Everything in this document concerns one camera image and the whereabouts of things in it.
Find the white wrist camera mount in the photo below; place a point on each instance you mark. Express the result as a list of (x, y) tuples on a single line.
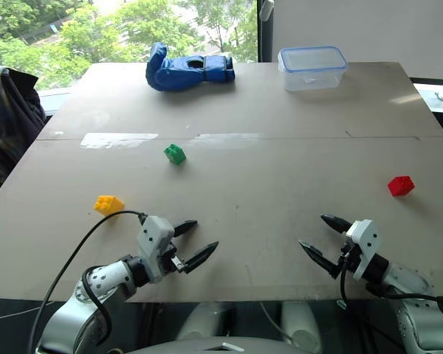
[(367, 239), (155, 236)]

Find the grey robot torso top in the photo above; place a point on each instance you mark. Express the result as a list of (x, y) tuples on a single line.
[(214, 347)]

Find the blue boxing glove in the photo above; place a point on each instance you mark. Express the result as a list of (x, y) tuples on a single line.
[(184, 72)]

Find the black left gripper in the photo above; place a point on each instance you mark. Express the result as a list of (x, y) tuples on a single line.
[(168, 263)]

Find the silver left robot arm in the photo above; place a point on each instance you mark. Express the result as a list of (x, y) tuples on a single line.
[(103, 280)]

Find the green toy brick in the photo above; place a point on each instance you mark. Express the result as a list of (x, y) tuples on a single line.
[(175, 155)]

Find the dark plaid jacket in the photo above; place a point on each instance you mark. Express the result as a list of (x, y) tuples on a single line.
[(11, 121)]

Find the grey rounded robot leg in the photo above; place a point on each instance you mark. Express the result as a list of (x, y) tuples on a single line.
[(203, 321), (302, 324)]

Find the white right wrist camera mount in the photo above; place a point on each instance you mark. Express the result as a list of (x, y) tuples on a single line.
[(367, 239)]

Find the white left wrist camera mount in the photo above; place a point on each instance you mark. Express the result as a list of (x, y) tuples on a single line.
[(155, 236)]

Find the yellow toy brick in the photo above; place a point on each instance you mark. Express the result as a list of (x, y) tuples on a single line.
[(109, 204)]

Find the red toy brick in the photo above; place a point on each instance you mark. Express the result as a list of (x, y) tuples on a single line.
[(400, 186)]

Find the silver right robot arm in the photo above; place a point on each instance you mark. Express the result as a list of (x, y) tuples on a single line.
[(409, 280)]

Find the clear plastic box blue lid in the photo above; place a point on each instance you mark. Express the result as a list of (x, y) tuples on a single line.
[(312, 73)]

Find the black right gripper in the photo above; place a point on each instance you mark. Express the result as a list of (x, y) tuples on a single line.
[(350, 259)]

